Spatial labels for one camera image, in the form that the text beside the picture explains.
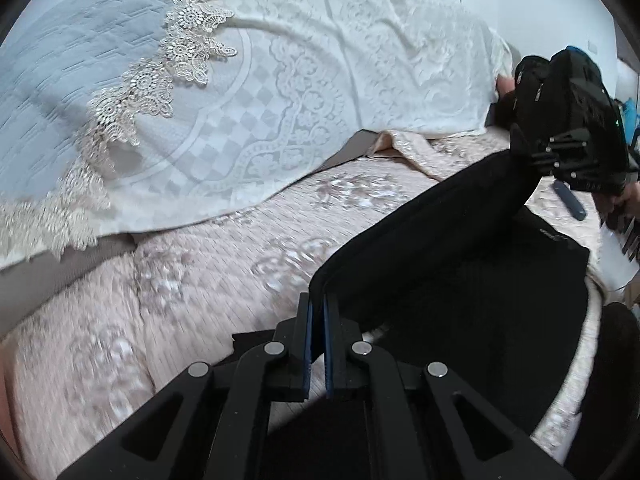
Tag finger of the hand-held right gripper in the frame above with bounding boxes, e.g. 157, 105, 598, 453
531, 156, 585, 184
520, 127, 589, 162

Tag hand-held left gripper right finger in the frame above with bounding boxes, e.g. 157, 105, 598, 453
323, 295, 576, 480

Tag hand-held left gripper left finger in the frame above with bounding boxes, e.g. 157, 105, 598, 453
60, 292, 314, 480

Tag black pants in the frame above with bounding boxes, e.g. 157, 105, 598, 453
232, 127, 592, 480

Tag dark blue slim object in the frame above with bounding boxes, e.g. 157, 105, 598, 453
554, 180, 587, 221

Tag pink quilted sofa cover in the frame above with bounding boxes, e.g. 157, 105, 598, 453
0, 127, 607, 480

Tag white lace sofa cover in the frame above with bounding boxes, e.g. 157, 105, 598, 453
65, 0, 514, 242

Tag grey-blue cover with lace trim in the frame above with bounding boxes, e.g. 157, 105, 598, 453
0, 0, 239, 263

